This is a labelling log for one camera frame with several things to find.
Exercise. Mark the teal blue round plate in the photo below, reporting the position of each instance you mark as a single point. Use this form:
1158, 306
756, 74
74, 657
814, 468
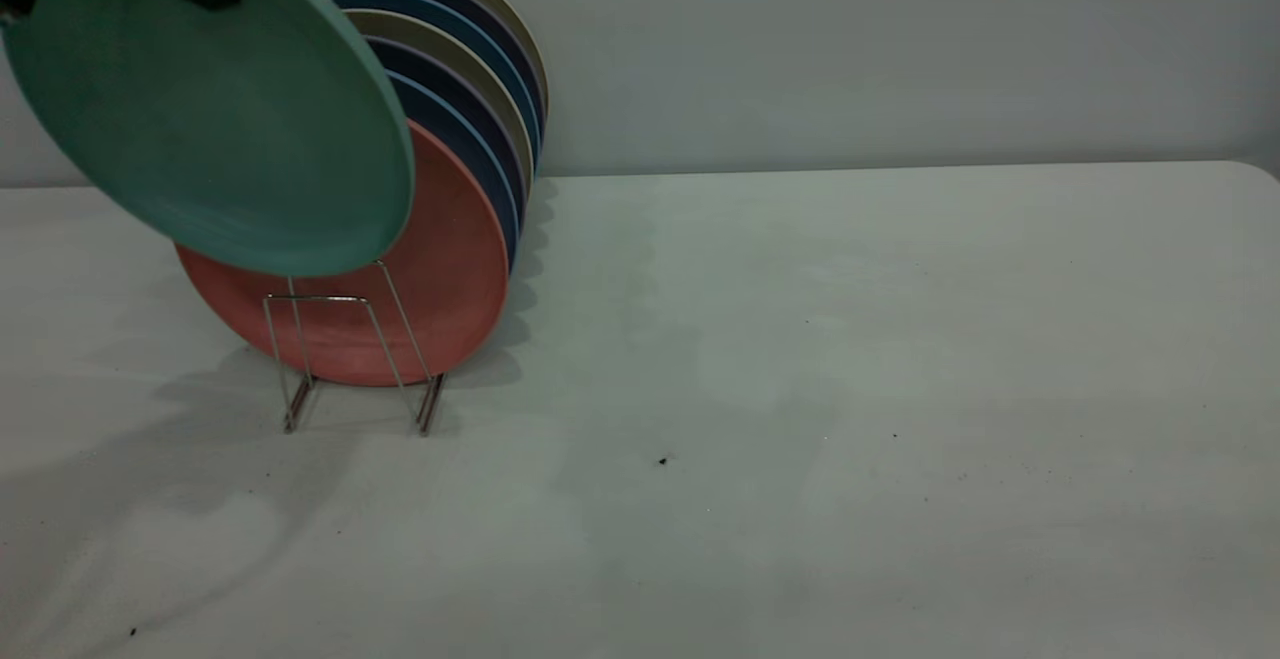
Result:
450, 24

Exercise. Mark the navy plate light-blue rim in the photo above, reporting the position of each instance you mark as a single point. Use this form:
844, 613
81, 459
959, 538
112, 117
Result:
450, 119

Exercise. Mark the pink round plate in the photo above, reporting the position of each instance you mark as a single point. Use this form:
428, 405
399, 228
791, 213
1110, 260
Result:
440, 259

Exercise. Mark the green round plate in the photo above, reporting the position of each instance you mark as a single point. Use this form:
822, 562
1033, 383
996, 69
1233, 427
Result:
220, 129

